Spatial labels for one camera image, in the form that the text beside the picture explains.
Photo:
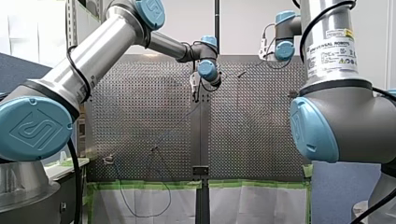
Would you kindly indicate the slotted metal upright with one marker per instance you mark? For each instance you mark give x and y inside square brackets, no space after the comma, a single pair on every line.
[71,21]

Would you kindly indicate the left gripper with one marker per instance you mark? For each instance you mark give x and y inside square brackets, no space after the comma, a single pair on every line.
[196,97]

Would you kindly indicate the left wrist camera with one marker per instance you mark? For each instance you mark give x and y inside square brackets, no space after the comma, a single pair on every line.
[194,81]

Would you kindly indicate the connector holder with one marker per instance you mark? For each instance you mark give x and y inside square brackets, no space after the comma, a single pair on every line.
[108,160]

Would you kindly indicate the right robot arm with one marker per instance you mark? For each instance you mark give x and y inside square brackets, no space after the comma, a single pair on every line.
[358,124]

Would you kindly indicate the black upright pole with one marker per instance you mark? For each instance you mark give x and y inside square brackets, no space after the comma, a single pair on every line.
[217,25]

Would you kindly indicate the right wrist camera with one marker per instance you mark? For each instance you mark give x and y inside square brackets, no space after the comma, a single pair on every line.
[263,49]

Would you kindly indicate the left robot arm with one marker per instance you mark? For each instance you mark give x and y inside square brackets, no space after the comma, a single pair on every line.
[102,53]

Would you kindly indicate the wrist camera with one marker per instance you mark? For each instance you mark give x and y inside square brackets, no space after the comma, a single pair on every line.
[263,49]
[194,81]

